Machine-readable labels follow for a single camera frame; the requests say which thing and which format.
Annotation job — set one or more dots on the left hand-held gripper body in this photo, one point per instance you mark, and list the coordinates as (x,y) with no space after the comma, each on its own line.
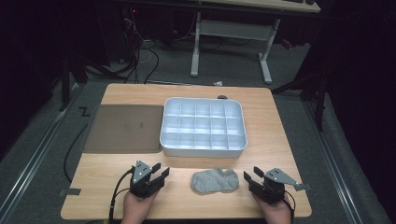
(140,178)

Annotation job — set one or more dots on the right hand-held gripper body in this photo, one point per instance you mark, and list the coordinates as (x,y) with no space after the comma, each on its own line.
(274,183)

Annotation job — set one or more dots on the grey sock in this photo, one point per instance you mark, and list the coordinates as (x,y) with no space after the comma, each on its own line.
(214,181)

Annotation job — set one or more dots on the person's left hand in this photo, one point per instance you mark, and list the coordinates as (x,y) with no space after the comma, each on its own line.
(137,207)

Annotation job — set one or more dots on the person's right hand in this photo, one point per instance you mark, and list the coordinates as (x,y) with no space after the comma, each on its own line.
(275,213)

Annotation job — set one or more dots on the brown mat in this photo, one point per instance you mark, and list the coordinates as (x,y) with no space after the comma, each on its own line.
(124,129)

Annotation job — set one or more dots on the white divided storage box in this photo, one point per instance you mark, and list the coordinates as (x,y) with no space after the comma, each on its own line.
(204,127)

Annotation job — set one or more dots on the small dark round knob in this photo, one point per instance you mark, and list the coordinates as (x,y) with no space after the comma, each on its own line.
(222,96)

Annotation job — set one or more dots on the black stand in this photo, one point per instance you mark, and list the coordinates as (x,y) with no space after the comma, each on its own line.
(66,84)
(319,99)

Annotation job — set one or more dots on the small white scrap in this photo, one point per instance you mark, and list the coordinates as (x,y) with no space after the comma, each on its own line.
(218,83)

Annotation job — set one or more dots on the small red thing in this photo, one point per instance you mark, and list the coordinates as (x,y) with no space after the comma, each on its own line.
(286,44)

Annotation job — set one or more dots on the white-framed desk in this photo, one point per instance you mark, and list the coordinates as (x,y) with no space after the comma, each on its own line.
(233,29)

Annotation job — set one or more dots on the metal floor rail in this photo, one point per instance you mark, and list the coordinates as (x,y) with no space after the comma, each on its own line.
(333,165)
(34,161)

